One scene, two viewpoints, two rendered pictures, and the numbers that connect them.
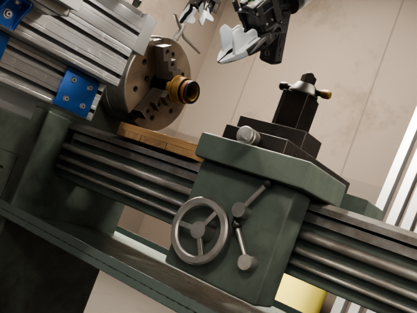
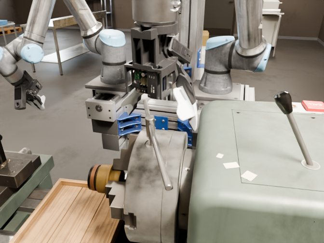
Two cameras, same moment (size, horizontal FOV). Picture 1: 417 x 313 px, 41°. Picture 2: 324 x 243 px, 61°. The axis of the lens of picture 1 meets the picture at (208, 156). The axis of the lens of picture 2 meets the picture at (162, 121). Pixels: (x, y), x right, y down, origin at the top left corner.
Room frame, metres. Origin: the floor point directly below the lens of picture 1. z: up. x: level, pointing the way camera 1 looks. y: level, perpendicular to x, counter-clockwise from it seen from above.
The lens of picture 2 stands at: (2.45, 0.01, 1.60)
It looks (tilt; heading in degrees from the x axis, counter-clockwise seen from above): 27 degrees down; 153
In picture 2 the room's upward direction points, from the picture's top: straight up
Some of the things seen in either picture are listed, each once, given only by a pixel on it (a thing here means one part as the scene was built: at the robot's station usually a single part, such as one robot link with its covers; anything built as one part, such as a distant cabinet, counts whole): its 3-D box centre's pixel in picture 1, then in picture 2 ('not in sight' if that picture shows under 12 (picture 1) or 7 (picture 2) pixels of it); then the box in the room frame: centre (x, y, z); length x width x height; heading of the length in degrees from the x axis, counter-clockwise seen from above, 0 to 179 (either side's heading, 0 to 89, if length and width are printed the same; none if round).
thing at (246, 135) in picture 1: (246, 135); (25, 152); (1.30, -0.06, 0.95); 0.07 x 0.04 x 0.04; 143
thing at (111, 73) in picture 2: not in sight; (114, 69); (1.15, 0.40, 1.21); 0.15 x 0.15 x 0.10
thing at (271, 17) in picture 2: not in sight; (266, 23); (-3.20, 5.97, 0.59); 2.40 x 0.60 x 1.18; 137
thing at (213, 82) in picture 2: not in sight; (216, 78); (1.49, 0.76, 1.21); 0.15 x 0.15 x 0.10
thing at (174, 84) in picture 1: (182, 90); (107, 179); (1.79, 0.16, 1.08); 0.09 x 0.09 x 0.09; 53
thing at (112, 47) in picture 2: not in sight; (112, 45); (1.15, 0.40, 1.33); 0.13 x 0.12 x 0.14; 13
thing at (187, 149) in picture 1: (190, 156); (75, 221); (1.71, 0.05, 0.89); 0.36 x 0.30 x 0.04; 143
